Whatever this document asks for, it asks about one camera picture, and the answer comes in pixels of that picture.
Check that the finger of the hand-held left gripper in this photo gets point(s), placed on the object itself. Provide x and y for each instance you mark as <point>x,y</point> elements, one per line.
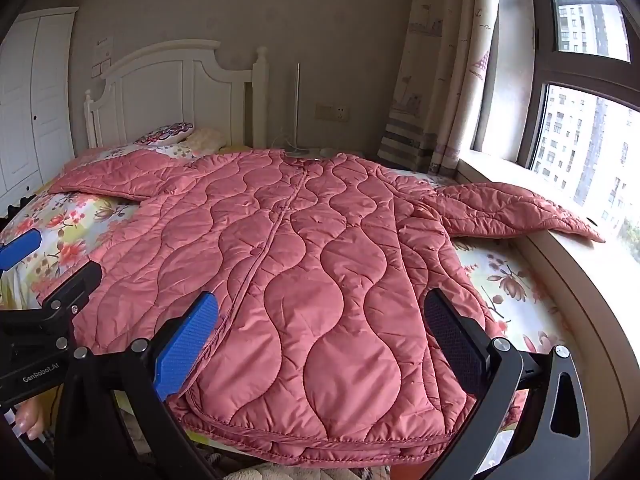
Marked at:
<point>75,287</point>
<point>20,250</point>

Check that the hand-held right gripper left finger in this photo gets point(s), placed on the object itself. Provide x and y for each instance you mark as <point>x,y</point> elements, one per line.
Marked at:
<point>190,340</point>

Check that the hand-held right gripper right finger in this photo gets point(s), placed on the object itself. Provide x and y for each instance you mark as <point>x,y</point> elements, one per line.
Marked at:
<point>452,342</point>

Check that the pink quilted jacket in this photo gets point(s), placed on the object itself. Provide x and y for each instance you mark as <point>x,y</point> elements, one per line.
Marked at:
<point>300,260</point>

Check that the person's left hand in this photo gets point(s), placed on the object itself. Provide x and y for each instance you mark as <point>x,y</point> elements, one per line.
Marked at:
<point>31,420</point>

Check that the floral bed sheet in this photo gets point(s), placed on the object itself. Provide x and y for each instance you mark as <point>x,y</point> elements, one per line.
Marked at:
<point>65,220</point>

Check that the white wardrobe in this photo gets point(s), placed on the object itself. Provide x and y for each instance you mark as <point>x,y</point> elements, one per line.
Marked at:
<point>35,110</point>

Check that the cream window sill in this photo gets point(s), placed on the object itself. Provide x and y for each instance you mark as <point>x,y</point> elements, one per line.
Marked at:
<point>600,280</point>

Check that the purple patterned pillow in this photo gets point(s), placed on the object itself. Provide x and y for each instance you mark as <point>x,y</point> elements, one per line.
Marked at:
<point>165,132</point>

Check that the yellow pillow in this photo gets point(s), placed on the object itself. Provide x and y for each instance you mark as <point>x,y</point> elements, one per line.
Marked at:
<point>235,148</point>

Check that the cream pillow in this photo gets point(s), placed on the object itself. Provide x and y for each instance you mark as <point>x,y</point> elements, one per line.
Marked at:
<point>207,139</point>

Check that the white wooden headboard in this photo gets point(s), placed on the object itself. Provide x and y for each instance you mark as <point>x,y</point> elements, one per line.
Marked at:
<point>165,95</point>

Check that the white nightstand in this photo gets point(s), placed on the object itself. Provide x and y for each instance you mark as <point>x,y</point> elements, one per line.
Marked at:
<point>325,151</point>

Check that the white pole lamp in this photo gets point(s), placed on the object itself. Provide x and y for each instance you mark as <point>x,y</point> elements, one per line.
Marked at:
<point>298,110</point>

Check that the printed cream curtain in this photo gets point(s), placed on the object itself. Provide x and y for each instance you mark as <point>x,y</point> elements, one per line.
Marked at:
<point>440,85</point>

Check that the dark framed window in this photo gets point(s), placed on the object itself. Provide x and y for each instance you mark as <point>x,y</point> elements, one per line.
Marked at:
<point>545,67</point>

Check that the beige wall socket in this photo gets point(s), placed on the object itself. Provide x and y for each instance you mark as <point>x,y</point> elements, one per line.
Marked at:
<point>332,112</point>

